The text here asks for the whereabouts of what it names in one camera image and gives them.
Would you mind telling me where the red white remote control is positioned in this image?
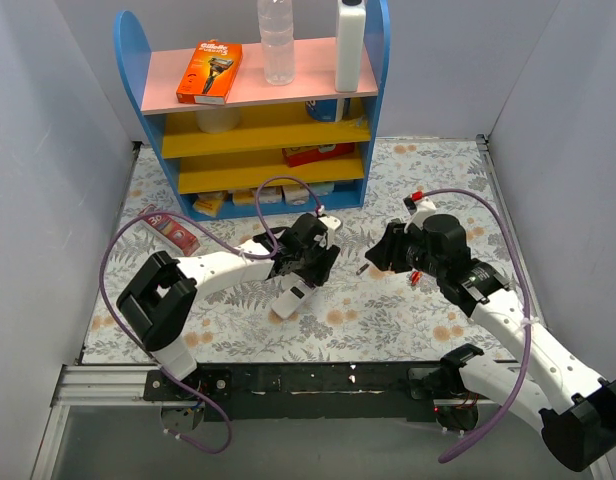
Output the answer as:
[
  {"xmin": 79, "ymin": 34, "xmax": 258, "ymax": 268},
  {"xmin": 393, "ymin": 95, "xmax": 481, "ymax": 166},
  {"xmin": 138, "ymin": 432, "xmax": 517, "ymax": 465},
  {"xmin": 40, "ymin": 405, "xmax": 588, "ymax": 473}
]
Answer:
[{"xmin": 271, "ymin": 279, "xmax": 316, "ymax": 320}]

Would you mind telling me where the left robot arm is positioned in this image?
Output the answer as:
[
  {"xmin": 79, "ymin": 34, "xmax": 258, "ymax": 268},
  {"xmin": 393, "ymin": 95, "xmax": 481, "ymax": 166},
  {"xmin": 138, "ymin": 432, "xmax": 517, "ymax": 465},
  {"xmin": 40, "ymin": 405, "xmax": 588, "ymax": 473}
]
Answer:
[{"xmin": 116, "ymin": 213, "xmax": 342, "ymax": 400}]

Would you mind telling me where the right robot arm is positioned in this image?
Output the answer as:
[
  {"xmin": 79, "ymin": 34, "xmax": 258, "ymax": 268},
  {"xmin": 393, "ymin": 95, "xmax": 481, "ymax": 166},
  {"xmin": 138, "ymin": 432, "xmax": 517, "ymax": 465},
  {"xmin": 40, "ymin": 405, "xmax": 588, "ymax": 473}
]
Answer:
[{"xmin": 365, "ymin": 214, "xmax": 616, "ymax": 472}]

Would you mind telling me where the black battery alone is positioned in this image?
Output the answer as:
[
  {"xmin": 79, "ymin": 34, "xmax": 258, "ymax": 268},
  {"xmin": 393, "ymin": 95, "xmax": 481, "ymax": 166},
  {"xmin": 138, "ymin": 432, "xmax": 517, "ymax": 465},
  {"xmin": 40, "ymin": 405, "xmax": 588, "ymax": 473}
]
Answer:
[{"xmin": 356, "ymin": 263, "xmax": 370, "ymax": 276}]

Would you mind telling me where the floral table mat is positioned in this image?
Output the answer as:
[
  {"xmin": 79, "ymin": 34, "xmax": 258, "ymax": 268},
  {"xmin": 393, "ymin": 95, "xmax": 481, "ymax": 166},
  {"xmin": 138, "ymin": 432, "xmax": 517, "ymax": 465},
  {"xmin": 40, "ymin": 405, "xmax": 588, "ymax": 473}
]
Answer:
[{"xmin": 80, "ymin": 137, "xmax": 534, "ymax": 365}]

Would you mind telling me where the light blue small box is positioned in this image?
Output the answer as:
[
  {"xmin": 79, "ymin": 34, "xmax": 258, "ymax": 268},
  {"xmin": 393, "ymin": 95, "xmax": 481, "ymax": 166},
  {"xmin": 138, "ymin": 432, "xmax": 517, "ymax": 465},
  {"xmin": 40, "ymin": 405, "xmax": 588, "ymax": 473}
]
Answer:
[{"xmin": 309, "ymin": 182, "xmax": 335, "ymax": 197}]

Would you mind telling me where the red flat box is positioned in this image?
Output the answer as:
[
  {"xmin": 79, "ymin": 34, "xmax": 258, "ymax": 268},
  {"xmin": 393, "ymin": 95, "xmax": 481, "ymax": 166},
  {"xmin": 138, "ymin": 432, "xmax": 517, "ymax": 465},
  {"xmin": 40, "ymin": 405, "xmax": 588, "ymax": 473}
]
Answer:
[{"xmin": 282, "ymin": 143, "xmax": 355, "ymax": 168}]

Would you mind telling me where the blue wooden shelf unit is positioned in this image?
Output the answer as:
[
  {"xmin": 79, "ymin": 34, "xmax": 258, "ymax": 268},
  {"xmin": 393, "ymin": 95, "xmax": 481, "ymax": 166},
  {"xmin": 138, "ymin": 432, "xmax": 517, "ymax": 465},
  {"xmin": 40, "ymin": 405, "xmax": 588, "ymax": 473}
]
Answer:
[{"xmin": 113, "ymin": 1, "xmax": 391, "ymax": 220}]

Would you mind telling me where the yellow small box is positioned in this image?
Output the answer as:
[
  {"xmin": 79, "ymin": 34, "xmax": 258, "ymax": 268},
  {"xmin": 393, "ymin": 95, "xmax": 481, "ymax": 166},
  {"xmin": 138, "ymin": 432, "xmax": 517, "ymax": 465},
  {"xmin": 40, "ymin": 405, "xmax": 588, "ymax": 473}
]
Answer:
[{"xmin": 192, "ymin": 191, "xmax": 228, "ymax": 218}]

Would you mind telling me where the red toothpaste box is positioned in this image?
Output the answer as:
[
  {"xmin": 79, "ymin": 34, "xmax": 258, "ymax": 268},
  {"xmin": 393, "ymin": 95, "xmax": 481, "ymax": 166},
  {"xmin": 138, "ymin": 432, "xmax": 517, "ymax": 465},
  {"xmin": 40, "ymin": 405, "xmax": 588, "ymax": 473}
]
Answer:
[{"xmin": 139, "ymin": 204, "xmax": 200, "ymax": 256}]

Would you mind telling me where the blue round tin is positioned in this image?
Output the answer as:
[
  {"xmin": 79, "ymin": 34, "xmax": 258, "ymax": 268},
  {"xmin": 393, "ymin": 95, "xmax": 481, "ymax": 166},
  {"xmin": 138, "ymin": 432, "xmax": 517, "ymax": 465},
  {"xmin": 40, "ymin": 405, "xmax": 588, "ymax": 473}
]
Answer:
[{"xmin": 305, "ymin": 98, "xmax": 350, "ymax": 123}]

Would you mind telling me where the orange razor box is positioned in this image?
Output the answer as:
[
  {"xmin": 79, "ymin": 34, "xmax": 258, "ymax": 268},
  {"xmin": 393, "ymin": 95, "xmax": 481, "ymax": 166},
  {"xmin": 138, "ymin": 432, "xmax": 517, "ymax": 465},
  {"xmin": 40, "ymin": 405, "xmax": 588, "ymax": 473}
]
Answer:
[{"xmin": 176, "ymin": 40, "xmax": 243, "ymax": 106}]

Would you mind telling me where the white plastic bottle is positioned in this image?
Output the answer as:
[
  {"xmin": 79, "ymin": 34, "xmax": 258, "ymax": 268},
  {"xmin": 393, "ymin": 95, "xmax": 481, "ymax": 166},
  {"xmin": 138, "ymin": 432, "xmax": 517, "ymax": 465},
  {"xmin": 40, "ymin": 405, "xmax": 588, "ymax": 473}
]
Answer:
[{"xmin": 335, "ymin": 0, "xmax": 366, "ymax": 92}]

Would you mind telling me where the clear plastic bottle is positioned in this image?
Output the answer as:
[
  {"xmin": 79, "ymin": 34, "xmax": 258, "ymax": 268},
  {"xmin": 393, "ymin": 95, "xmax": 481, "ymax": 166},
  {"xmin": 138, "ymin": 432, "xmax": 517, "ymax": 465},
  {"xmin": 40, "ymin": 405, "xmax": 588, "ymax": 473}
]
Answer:
[{"xmin": 257, "ymin": 0, "xmax": 295, "ymax": 86}]

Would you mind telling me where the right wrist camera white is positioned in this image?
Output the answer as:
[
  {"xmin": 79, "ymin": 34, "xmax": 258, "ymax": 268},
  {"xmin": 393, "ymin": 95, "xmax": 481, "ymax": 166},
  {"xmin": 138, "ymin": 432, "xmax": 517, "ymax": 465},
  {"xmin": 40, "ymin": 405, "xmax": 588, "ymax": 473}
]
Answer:
[{"xmin": 403, "ymin": 191, "xmax": 437, "ymax": 231}]

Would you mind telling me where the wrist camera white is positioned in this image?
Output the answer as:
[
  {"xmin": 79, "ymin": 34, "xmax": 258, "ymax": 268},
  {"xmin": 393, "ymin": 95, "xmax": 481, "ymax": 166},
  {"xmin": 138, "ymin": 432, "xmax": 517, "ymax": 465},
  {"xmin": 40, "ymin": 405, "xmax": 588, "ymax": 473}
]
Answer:
[
  {"xmin": 403, "ymin": 191, "xmax": 437, "ymax": 231},
  {"xmin": 314, "ymin": 214, "xmax": 343, "ymax": 250}
]

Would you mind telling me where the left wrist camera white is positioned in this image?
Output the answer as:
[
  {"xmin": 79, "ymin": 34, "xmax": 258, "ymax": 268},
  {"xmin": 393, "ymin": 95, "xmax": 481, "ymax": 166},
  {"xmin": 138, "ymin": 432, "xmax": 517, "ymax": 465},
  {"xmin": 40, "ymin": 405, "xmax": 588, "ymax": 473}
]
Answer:
[{"xmin": 314, "ymin": 214, "xmax": 343, "ymax": 250}]

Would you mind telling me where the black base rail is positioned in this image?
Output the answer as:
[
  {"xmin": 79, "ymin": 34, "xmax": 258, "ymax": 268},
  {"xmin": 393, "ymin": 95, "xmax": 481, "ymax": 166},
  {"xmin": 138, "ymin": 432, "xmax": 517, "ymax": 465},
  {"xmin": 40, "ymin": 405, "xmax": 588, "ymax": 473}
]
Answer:
[{"xmin": 143, "ymin": 362, "xmax": 479, "ymax": 432}]

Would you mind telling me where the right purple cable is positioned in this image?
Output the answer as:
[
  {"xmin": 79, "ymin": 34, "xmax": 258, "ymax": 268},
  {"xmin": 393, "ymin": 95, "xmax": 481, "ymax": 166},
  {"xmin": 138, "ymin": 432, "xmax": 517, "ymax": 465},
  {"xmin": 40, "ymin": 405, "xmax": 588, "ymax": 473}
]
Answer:
[{"xmin": 422, "ymin": 188, "xmax": 533, "ymax": 465}]

